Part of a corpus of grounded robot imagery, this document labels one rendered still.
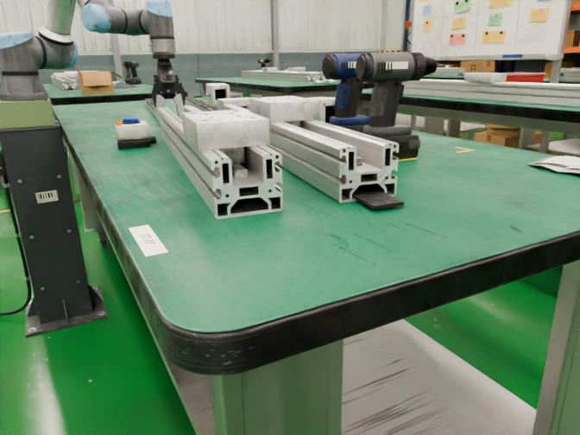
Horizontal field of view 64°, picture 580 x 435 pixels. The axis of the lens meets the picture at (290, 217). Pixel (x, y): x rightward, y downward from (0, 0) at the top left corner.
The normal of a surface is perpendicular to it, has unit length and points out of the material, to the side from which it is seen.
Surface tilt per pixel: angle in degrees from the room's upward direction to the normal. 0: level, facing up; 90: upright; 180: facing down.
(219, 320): 0
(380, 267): 0
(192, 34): 90
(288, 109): 90
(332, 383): 90
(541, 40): 90
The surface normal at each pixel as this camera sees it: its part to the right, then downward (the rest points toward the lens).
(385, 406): -0.02, -0.95
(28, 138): 0.47, 0.28
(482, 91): -0.87, 0.18
